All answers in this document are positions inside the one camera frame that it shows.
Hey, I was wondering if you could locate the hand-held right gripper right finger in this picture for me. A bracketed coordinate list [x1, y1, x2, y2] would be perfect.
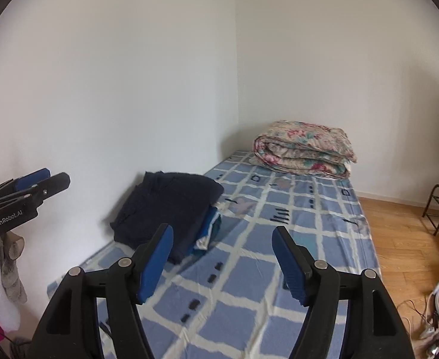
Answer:
[272, 225, 414, 359]

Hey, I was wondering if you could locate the folded floral quilt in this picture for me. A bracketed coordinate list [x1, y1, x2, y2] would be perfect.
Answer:
[253, 120, 358, 179]

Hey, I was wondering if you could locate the navy quilted jacket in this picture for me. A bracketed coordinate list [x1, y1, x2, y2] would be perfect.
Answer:
[110, 171, 225, 264]

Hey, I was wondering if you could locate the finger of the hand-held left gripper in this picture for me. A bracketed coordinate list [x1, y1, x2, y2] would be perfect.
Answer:
[0, 168, 51, 202]
[0, 173, 71, 210]

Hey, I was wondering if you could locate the thin cable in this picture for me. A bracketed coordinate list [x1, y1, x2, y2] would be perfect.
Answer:
[391, 298, 431, 331]

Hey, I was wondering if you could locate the blue jacket with beige trim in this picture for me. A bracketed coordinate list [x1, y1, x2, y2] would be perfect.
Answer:
[193, 206, 222, 257]

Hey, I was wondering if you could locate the bed with blue checked sheet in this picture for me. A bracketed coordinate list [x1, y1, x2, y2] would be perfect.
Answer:
[47, 150, 382, 359]

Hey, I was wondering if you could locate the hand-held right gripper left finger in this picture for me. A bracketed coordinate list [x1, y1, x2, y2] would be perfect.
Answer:
[32, 223, 174, 359]

